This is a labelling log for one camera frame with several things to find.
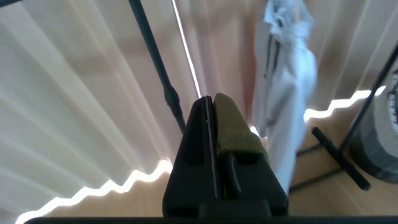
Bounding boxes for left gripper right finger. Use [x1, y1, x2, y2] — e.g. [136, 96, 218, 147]
[220, 151, 289, 218]

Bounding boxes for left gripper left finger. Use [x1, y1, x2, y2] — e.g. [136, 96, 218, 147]
[162, 95, 221, 218]

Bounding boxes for green garment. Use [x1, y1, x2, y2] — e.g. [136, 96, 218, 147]
[213, 92, 270, 157]

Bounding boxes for pale grey shorts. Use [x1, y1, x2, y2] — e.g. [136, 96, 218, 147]
[251, 0, 318, 195]

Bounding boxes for black clothes rack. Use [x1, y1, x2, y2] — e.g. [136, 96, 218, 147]
[0, 0, 398, 193]

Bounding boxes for white laundry basket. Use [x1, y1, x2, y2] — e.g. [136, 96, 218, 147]
[349, 60, 398, 184]

